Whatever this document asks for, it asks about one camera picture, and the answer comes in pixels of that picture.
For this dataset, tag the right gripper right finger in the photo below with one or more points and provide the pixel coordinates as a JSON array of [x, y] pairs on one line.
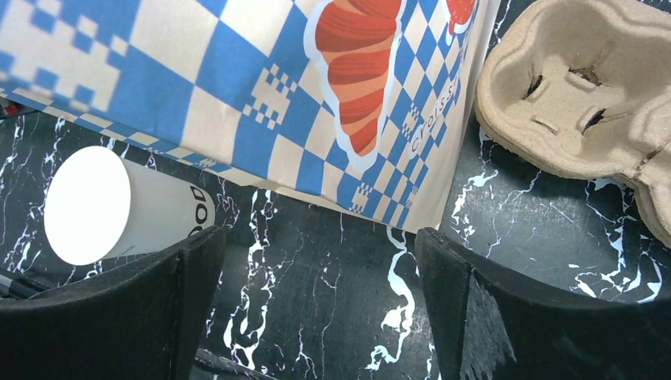
[[491, 322]]

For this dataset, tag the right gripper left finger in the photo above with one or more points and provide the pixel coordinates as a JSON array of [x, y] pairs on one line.
[[141, 320]]

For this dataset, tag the blue checkered paper bag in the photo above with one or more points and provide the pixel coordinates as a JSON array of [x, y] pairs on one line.
[[359, 106]]

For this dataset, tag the brown pulp cup carrier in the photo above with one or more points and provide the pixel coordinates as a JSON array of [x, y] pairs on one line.
[[581, 89]]

